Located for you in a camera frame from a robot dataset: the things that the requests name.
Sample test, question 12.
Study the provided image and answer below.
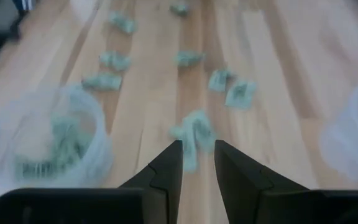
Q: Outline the green white stevia packet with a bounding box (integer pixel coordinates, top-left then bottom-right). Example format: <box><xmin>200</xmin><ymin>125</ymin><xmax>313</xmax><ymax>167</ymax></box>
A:
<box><xmin>99</xmin><ymin>51</ymin><xmax>132</xmax><ymax>72</ymax></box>
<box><xmin>13</xmin><ymin>158</ymin><xmax>63</xmax><ymax>182</ymax></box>
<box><xmin>225</xmin><ymin>80</ymin><xmax>257</xmax><ymax>110</ymax></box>
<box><xmin>81</xmin><ymin>73</ymin><xmax>123</xmax><ymax>91</ymax></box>
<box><xmin>169</xmin><ymin>2</ymin><xmax>190</xmax><ymax>17</ymax></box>
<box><xmin>169</xmin><ymin>109</ymin><xmax>217</xmax><ymax>174</ymax></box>
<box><xmin>109</xmin><ymin>11</ymin><xmax>138</xmax><ymax>35</ymax></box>
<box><xmin>208</xmin><ymin>68</ymin><xmax>236</xmax><ymax>93</ymax></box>
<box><xmin>174</xmin><ymin>50</ymin><xmax>205</xmax><ymax>68</ymax></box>
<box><xmin>50</xmin><ymin>115</ymin><xmax>93</xmax><ymax>162</ymax></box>

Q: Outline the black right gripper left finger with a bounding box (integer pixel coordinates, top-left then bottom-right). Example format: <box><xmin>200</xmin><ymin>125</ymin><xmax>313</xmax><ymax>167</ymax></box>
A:
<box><xmin>0</xmin><ymin>139</ymin><xmax>184</xmax><ymax>224</ymax></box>

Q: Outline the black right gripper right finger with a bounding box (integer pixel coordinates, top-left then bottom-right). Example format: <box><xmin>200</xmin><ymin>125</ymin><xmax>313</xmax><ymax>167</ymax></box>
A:
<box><xmin>214</xmin><ymin>139</ymin><xmax>358</xmax><ymax>224</ymax></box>

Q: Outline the black table edge frame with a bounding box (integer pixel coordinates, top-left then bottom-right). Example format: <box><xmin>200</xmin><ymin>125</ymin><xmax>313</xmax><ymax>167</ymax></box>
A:
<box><xmin>0</xmin><ymin>12</ymin><xmax>24</xmax><ymax>75</ymax></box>

